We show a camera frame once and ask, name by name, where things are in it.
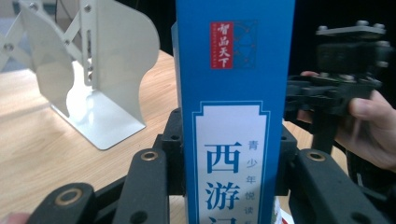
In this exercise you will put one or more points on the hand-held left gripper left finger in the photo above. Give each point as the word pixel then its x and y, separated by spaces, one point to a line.
pixel 174 155

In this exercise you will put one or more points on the white expandable metal book rack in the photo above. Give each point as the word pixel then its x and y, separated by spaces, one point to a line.
pixel 118 62

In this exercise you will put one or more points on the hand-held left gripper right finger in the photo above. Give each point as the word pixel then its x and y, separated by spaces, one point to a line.
pixel 285 155

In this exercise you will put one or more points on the bright blue thick book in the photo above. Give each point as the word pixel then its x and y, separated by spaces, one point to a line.
pixel 233 87

